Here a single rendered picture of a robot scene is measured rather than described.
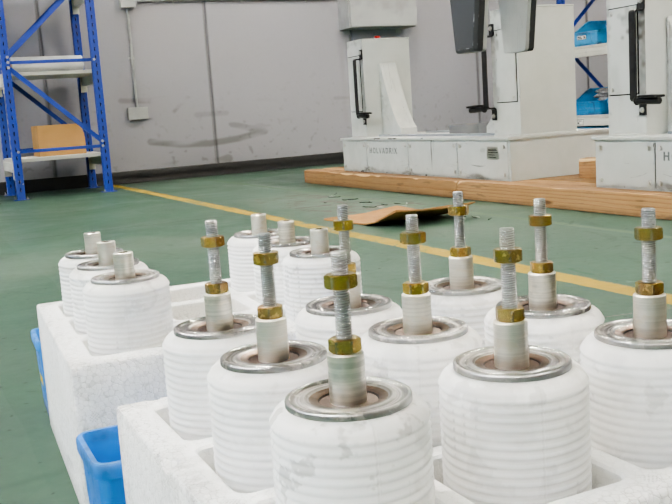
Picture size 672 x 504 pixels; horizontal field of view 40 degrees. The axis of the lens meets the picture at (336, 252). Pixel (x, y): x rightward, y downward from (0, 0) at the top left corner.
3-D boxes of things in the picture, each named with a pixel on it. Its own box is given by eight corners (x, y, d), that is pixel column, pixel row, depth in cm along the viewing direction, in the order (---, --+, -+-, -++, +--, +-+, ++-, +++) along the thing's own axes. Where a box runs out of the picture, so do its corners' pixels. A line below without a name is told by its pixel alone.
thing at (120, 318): (173, 413, 112) (158, 267, 110) (192, 437, 104) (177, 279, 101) (92, 429, 109) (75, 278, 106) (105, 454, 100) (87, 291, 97)
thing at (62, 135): (80, 152, 637) (77, 123, 634) (87, 153, 615) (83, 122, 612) (33, 156, 624) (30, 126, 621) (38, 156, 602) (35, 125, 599)
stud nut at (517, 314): (526, 322, 58) (525, 309, 58) (499, 324, 58) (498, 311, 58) (520, 315, 60) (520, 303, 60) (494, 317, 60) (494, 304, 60)
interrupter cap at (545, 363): (593, 378, 57) (593, 367, 57) (476, 393, 55) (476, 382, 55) (542, 349, 64) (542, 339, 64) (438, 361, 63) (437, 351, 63)
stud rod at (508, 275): (520, 345, 59) (515, 228, 58) (504, 346, 59) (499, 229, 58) (517, 341, 60) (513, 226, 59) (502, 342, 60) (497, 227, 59)
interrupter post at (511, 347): (537, 372, 59) (535, 321, 58) (501, 376, 58) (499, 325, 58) (522, 362, 61) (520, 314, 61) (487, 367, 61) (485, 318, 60)
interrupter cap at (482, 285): (505, 297, 81) (504, 289, 81) (419, 300, 83) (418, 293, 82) (502, 281, 89) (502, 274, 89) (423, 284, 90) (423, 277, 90)
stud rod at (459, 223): (465, 273, 85) (461, 191, 84) (454, 273, 85) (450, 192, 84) (467, 271, 86) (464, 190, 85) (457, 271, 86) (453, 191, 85)
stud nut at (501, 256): (523, 263, 58) (523, 249, 57) (496, 264, 58) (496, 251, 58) (518, 258, 60) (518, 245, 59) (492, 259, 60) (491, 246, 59)
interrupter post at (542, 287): (560, 314, 74) (559, 273, 73) (529, 315, 74) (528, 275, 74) (555, 307, 76) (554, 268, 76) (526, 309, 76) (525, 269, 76)
